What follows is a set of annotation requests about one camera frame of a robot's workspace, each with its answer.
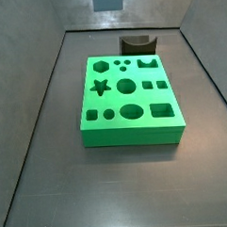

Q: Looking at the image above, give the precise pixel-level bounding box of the green shape sorter block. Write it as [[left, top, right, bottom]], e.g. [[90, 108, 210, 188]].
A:
[[80, 55, 186, 147]]

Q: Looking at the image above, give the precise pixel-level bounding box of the dark arch shaped block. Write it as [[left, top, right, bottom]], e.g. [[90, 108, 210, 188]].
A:
[[119, 35, 157, 56]]

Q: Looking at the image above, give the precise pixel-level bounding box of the blue grey panel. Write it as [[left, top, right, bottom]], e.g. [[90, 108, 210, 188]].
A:
[[92, 0, 123, 11]]

